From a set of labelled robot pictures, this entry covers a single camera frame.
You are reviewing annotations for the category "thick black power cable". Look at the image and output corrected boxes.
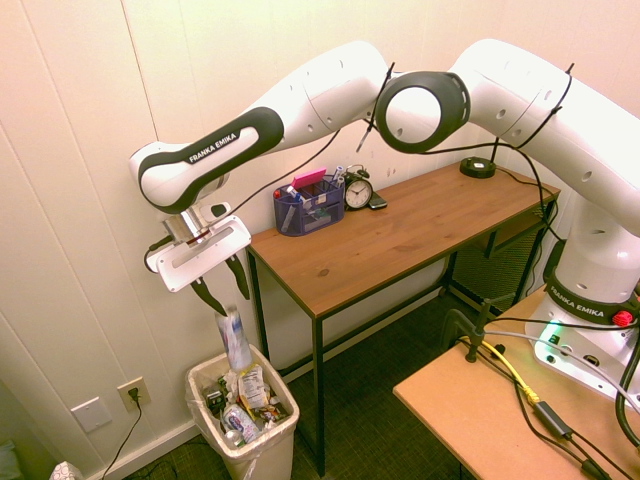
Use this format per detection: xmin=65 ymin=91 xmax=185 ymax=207
xmin=615 ymin=319 xmax=640 ymax=449

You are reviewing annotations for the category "black round lamp base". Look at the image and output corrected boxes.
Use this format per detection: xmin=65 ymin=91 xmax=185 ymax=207
xmin=459 ymin=139 xmax=499 ymax=179

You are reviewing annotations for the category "thin black camera cable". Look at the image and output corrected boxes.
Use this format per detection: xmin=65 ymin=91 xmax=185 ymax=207
xmin=144 ymin=119 xmax=569 ymax=274

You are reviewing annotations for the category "black metal clamp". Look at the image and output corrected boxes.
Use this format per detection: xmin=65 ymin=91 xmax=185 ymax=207
xmin=442 ymin=292 xmax=516 ymax=365

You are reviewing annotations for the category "beige wall power outlet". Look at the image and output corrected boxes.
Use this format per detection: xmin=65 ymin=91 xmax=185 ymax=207
xmin=117 ymin=376 xmax=152 ymax=412

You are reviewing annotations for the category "beige plastic trash bin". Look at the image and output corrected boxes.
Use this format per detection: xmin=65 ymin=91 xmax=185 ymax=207
xmin=185 ymin=342 xmax=301 ymax=480

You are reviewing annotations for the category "small cable adapter box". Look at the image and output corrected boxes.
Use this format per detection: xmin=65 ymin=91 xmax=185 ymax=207
xmin=532 ymin=399 xmax=575 ymax=440

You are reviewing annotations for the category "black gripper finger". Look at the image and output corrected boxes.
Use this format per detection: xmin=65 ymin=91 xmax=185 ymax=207
xmin=225 ymin=253 xmax=251 ymax=301
xmin=190 ymin=280 xmax=229 ymax=317

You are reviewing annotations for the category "grey cable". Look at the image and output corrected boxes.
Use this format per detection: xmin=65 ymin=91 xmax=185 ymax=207
xmin=482 ymin=327 xmax=624 ymax=389

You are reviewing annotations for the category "black twin-bell alarm clock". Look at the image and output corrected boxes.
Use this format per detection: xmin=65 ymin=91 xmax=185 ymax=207
xmin=343 ymin=164 xmax=375 ymax=211

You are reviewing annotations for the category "white patterned tissue box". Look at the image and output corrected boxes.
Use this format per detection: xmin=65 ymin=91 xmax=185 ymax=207
xmin=49 ymin=459 xmax=86 ymax=480

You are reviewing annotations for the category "crumpled snack wrapper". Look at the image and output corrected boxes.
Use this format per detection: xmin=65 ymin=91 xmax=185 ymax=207
xmin=237 ymin=366 xmax=272 ymax=410

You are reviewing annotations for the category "beige blank wall plate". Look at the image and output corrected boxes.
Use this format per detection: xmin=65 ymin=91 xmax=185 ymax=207
xmin=70 ymin=396 xmax=114 ymax=434

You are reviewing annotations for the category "wooden desk black metal frame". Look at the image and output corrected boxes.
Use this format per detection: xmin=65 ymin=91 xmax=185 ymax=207
xmin=245 ymin=162 xmax=561 ymax=476

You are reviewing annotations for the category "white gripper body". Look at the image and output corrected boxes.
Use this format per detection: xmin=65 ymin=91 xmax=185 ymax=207
xmin=154 ymin=214 xmax=252 ymax=294

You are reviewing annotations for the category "blue mesh desk organizer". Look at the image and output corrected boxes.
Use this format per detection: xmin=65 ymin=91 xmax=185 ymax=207
xmin=272 ymin=174 xmax=346 ymax=237

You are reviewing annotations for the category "white plastic bottle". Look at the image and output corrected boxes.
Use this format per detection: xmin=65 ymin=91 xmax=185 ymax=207
xmin=214 ymin=305 xmax=254 ymax=372

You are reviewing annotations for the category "yellow network cable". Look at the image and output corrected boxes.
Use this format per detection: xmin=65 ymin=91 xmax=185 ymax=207
xmin=487 ymin=342 xmax=541 ymax=405

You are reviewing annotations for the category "black cable tie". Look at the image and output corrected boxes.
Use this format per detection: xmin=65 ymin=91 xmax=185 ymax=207
xmin=514 ymin=63 xmax=576 ymax=149
xmin=357 ymin=62 xmax=396 ymax=154

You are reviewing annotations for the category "crushed plastic bottle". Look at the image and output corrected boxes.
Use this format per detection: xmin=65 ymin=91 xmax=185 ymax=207
xmin=221 ymin=403 xmax=261 ymax=445

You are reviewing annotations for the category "black cord with plug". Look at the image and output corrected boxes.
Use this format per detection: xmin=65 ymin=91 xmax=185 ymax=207
xmin=99 ymin=387 xmax=144 ymax=480

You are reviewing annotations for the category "pink sticky note pad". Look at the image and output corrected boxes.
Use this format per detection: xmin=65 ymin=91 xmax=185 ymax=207
xmin=293 ymin=168 xmax=327 ymax=189

